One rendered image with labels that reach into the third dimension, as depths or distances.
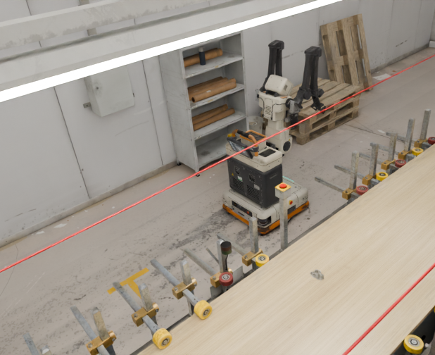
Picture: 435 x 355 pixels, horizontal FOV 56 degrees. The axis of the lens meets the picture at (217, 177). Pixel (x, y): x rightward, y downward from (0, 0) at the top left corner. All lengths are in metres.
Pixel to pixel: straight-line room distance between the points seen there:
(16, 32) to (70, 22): 0.13
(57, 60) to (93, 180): 3.77
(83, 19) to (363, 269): 1.92
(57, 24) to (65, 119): 3.39
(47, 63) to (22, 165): 3.42
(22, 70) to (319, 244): 1.97
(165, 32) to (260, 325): 1.48
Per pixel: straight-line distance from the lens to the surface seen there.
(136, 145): 4.95
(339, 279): 2.40
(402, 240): 2.71
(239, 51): 5.09
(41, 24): 1.14
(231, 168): 4.03
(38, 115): 4.41
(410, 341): 2.21
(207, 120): 5.06
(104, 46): 1.19
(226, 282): 2.38
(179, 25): 1.30
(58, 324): 3.75
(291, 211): 4.12
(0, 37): 1.12
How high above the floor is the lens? 2.61
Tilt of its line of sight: 32 degrees down
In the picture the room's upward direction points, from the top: 7 degrees counter-clockwise
